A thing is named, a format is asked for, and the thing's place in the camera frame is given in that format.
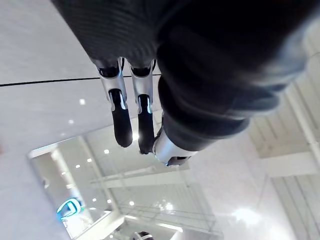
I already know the large wall mirror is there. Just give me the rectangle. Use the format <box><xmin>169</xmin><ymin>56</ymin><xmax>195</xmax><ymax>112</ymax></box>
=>
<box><xmin>26</xmin><ymin>117</ymin><xmax>225</xmax><ymax>240</ymax></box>

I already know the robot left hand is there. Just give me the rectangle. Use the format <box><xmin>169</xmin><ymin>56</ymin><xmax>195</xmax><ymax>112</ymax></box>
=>
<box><xmin>51</xmin><ymin>0</ymin><xmax>320</xmax><ymax>168</ymax></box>

